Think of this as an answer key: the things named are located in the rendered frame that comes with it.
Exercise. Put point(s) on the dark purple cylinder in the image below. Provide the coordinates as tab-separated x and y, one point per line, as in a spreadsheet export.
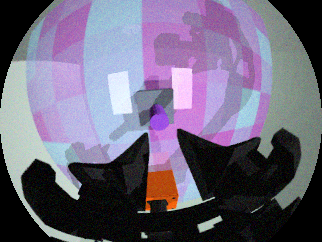
158	118

